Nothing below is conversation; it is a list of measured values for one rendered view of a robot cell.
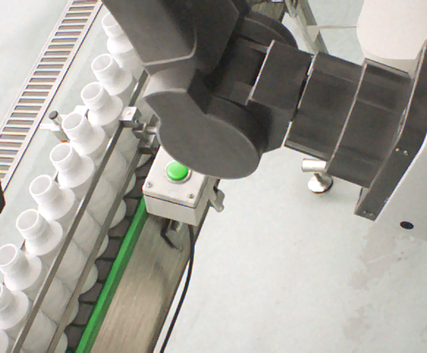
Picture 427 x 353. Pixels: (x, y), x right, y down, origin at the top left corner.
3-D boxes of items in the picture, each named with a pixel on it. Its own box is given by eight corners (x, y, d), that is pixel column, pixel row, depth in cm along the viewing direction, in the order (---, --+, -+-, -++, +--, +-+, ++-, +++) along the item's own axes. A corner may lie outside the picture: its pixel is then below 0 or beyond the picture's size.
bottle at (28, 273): (48, 298, 141) (-10, 240, 129) (84, 293, 139) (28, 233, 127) (42, 333, 138) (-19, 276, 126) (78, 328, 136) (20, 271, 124)
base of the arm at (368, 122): (450, 39, 62) (397, 132, 72) (336, -1, 62) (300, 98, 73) (423, 144, 58) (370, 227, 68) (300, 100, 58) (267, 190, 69)
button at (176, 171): (171, 162, 133) (170, 157, 131) (191, 168, 132) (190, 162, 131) (164, 179, 131) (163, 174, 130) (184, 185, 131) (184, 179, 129)
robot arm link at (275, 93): (315, 122, 62) (335, 62, 64) (170, 70, 62) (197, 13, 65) (287, 188, 70) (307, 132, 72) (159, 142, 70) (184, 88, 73)
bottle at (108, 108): (115, 168, 153) (67, 104, 141) (132, 139, 155) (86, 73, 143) (143, 173, 149) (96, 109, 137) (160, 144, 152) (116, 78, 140)
